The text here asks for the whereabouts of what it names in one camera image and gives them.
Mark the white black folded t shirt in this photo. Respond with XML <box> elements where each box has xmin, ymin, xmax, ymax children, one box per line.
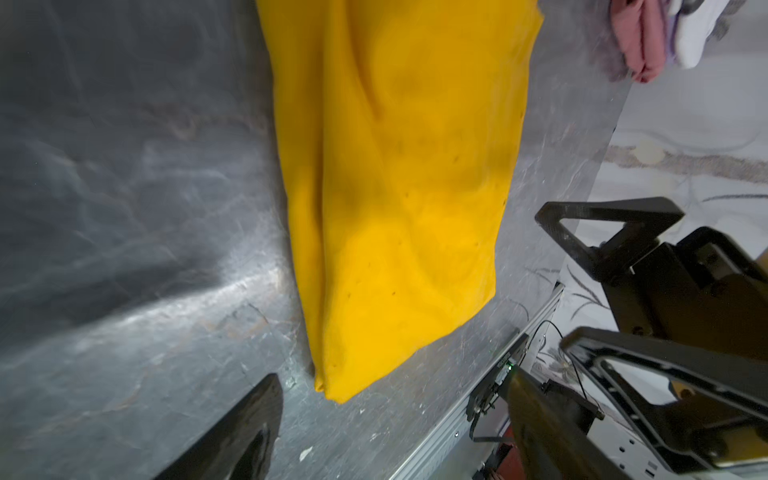
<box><xmin>667</xmin><ymin>0</ymin><xmax>745</xmax><ymax>69</ymax></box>

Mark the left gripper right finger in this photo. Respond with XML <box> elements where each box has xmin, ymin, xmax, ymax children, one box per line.
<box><xmin>506</xmin><ymin>370</ymin><xmax>628</xmax><ymax>479</ymax></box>

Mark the purple folded t shirt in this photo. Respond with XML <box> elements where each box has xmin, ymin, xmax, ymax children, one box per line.
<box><xmin>662</xmin><ymin>0</ymin><xmax>683</xmax><ymax>63</ymax></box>

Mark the pink folded t shirt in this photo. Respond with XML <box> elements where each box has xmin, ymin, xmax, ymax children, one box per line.
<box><xmin>610</xmin><ymin>0</ymin><xmax>667</xmax><ymax>83</ymax></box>

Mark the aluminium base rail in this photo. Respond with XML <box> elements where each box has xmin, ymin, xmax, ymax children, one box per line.
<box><xmin>391</xmin><ymin>282</ymin><xmax>563</xmax><ymax>479</ymax></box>

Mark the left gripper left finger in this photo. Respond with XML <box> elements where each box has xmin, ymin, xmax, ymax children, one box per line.
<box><xmin>157</xmin><ymin>373</ymin><xmax>283</xmax><ymax>480</ymax></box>

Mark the yellow t shirt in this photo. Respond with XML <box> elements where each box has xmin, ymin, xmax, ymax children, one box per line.
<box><xmin>257</xmin><ymin>1</ymin><xmax>543</xmax><ymax>403</ymax></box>

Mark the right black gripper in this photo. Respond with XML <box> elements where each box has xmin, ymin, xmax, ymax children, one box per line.
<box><xmin>535</xmin><ymin>197</ymin><xmax>767</xmax><ymax>474</ymax></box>

